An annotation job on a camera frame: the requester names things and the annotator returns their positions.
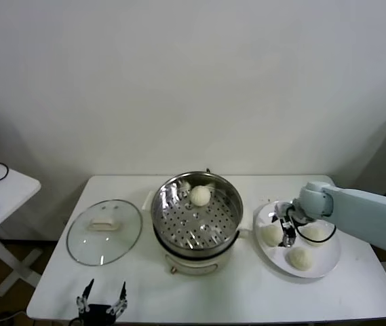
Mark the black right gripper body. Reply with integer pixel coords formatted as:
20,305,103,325
273,200,305,227

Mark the cream electric cooker base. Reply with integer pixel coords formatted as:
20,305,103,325
141,189,254,276

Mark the stainless steel steamer basket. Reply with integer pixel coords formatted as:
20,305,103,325
151,172,244,257

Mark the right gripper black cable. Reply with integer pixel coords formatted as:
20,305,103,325
297,223,337,244

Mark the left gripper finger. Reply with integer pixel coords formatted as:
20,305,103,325
76,278,95,312
107,280,128,315

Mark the white side table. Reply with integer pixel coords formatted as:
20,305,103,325
0,159,41,296

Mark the white round plate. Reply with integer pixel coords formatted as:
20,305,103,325
252,200,342,279

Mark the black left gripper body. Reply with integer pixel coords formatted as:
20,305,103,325
79,304,117,326

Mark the round glass pot lid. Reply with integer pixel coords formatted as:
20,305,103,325
65,199,144,266

